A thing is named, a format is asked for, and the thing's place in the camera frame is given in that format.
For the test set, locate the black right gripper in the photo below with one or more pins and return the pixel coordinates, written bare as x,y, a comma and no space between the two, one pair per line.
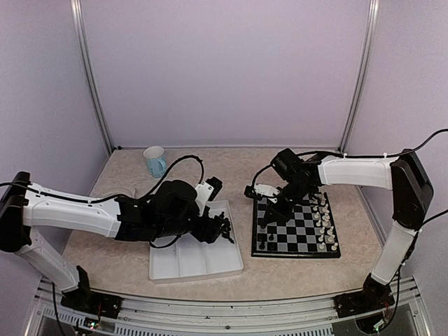
279,214

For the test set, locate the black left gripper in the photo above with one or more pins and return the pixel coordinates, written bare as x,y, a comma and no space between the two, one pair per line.
208,232

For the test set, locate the white plastic tray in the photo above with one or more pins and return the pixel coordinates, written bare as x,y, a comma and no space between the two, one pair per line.
191,260

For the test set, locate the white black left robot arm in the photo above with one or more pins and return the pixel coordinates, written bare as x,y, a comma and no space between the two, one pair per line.
25,206

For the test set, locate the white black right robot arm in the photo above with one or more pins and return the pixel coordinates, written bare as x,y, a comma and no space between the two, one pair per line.
401,173

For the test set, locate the pile of black chess pieces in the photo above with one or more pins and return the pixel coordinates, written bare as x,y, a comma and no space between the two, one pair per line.
225,227

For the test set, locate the black white chess board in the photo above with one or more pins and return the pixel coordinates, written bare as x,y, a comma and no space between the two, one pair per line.
297,238

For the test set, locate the clear plastic lid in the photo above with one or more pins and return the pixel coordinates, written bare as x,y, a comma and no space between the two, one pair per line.
129,192

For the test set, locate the light blue mug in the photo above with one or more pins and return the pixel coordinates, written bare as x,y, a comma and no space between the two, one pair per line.
155,161

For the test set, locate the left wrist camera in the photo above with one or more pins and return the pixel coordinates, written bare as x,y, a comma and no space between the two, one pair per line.
208,190

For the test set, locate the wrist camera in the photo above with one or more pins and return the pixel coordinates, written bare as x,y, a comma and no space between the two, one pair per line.
259,191
208,190

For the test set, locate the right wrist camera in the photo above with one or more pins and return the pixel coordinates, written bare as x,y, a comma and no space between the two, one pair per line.
259,191

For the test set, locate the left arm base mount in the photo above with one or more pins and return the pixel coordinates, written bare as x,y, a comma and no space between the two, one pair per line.
98,304

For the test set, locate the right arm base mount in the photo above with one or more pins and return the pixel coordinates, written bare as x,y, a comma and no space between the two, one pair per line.
360,302

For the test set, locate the front aluminium rail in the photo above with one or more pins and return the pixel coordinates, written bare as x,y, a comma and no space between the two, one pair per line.
312,315

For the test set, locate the right aluminium frame post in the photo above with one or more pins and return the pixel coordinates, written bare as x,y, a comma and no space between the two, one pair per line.
362,74

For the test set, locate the aluminium frame post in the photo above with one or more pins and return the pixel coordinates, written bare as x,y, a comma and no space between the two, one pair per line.
362,74
77,15

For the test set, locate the left aluminium frame post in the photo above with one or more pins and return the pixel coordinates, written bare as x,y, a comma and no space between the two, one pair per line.
77,15

